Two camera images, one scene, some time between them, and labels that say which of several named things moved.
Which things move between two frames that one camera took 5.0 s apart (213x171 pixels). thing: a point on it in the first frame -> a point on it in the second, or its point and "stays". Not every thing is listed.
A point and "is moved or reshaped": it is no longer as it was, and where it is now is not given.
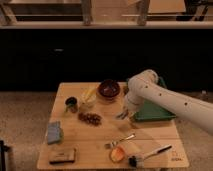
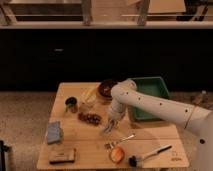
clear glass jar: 87,103 stays
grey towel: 124,115 is moved or reshaped
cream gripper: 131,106 -> 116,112
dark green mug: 71,104 stays
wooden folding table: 84,133 stays
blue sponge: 55,134 stays
